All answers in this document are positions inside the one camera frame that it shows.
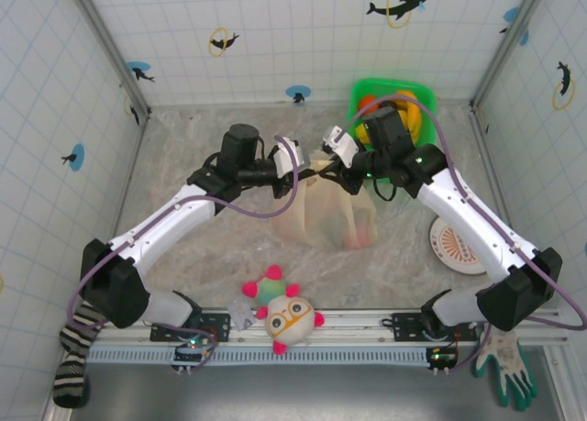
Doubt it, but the white orange-print plastic bag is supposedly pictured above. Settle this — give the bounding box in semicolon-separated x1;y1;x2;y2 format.
270;150;380;252

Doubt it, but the long curved orange-yellow banana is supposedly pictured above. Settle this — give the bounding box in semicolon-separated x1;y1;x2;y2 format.
396;89;423;142

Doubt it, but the green plastic basket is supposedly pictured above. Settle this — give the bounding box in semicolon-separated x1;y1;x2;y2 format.
346;77;437;186

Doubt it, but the blue spot whale sticker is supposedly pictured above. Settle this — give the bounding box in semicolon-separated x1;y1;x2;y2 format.
284;84;313;105
127;61;157;84
61;142;86;172

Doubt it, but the round white orange-print plate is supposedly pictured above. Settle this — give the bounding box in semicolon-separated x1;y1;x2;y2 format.
429;214;490;276

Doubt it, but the plush toy with orange glasses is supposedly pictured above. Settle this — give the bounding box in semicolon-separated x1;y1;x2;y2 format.
241;263;326;357

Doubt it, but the small grey card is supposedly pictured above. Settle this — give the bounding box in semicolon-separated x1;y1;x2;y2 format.
227;298;257;333

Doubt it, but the small controller board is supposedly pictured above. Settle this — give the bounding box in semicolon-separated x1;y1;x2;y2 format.
425;345;460;376
172;338;219;375

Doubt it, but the green white work glove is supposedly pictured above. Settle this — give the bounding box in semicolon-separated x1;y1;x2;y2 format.
471;331;538;412

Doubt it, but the black white striped sock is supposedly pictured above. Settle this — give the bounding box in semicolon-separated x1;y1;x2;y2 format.
52;301;105;409

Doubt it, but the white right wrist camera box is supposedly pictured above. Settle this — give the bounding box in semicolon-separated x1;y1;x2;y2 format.
320;125;361;169

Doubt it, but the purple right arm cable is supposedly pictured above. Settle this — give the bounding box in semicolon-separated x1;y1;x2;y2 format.
334;94;587;375

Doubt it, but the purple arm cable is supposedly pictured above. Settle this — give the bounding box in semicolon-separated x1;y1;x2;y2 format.
334;94;587;375
66;135;302;371

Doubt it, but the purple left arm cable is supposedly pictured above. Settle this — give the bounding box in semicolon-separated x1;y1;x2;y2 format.
66;135;302;371

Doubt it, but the aluminium side rail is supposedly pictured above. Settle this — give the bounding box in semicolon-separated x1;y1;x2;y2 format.
470;104;537;308
109;112;150;257

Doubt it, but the yellow ring whale sticker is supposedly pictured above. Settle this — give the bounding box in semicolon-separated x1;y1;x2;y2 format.
122;94;141;127
551;61;577;112

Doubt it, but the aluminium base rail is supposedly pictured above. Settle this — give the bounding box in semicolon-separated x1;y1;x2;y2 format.
89;306;570;349

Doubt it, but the aluminium corner post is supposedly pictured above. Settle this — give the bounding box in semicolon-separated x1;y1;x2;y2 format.
67;0;152;119
470;0;554;113

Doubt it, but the grey slotted cable duct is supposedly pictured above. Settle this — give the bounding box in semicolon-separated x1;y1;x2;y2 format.
85;347;435;366

